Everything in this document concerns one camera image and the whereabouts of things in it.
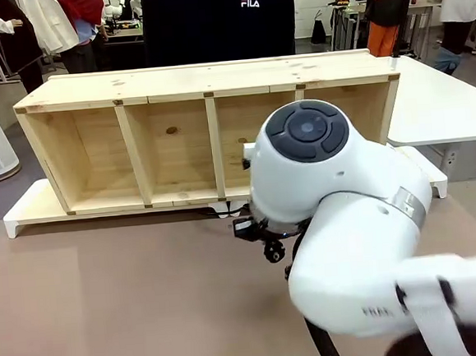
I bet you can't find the black round wrist camera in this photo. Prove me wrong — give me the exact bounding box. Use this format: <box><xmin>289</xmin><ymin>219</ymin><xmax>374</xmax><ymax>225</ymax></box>
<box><xmin>262</xmin><ymin>238</ymin><xmax>288</xmax><ymax>264</ymax></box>

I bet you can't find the mannequin in orange black jacket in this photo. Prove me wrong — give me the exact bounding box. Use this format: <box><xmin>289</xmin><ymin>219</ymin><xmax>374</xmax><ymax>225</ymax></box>
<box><xmin>362</xmin><ymin>0</ymin><xmax>448</xmax><ymax>60</ymax></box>

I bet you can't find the blue bag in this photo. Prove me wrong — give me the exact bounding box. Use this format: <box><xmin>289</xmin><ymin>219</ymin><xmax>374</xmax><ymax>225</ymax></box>
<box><xmin>432</xmin><ymin>46</ymin><xmax>464</xmax><ymax>77</ymax></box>

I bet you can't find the black bag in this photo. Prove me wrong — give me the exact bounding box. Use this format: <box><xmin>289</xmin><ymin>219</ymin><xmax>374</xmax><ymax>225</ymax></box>
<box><xmin>307</xmin><ymin>9</ymin><xmax>330</xmax><ymax>47</ymax></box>

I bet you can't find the grey background table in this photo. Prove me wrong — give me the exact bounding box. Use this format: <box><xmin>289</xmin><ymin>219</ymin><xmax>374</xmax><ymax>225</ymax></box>
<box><xmin>326</xmin><ymin>2</ymin><xmax>372</xmax><ymax>53</ymax></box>

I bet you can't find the white side table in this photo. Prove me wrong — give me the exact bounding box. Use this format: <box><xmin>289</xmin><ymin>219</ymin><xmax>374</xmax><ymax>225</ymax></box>
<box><xmin>379</xmin><ymin>49</ymin><xmax>476</xmax><ymax>186</ymax></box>

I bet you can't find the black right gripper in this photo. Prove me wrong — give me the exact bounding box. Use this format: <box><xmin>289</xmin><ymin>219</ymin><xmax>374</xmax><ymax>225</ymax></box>
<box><xmin>231</xmin><ymin>215</ymin><xmax>268</xmax><ymax>242</ymax></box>

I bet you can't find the white riser with wood top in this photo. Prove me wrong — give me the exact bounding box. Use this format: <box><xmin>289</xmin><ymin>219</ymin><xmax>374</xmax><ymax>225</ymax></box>
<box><xmin>224</xmin><ymin>141</ymin><xmax>451</xmax><ymax>220</ymax></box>
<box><xmin>0</xmin><ymin>164</ymin><xmax>231</xmax><ymax>241</ymax></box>

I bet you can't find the black power cable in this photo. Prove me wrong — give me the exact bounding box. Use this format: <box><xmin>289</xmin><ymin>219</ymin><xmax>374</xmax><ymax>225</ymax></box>
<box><xmin>206</xmin><ymin>201</ymin><xmax>250</xmax><ymax>223</ymax></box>

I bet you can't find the four-compartment pine wood shelf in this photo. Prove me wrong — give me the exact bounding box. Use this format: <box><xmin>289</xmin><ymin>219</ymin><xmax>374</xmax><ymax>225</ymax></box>
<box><xmin>10</xmin><ymin>45</ymin><xmax>409</xmax><ymax>221</ymax></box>

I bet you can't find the mannequin in black robe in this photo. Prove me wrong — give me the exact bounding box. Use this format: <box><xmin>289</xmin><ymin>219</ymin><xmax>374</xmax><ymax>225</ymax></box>
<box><xmin>0</xmin><ymin>0</ymin><xmax>48</xmax><ymax>98</ymax></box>

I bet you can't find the black robot cable hose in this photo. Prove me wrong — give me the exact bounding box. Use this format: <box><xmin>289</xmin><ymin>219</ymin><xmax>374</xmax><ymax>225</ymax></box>
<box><xmin>303</xmin><ymin>313</ymin><xmax>347</xmax><ymax>356</ymax></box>

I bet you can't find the mannequin white coat red scarf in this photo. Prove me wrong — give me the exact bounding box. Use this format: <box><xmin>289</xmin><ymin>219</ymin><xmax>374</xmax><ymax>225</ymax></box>
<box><xmin>21</xmin><ymin>0</ymin><xmax>112</xmax><ymax>79</ymax></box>

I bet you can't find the person in black FILA shirt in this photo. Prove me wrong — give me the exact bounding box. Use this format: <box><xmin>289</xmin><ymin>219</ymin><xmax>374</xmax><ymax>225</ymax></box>
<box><xmin>140</xmin><ymin>0</ymin><xmax>300</xmax><ymax>69</ymax></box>

